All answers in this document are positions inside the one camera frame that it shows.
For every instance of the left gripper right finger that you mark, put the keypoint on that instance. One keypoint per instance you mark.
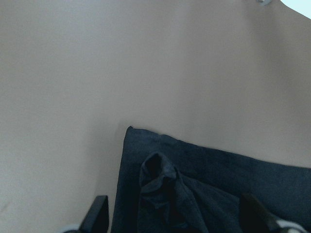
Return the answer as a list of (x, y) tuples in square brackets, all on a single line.
[(255, 218)]

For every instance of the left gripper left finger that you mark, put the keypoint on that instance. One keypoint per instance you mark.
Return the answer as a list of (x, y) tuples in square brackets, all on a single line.
[(96, 220)]

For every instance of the black t-shirt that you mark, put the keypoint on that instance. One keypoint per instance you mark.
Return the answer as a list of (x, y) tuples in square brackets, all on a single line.
[(169, 186)]

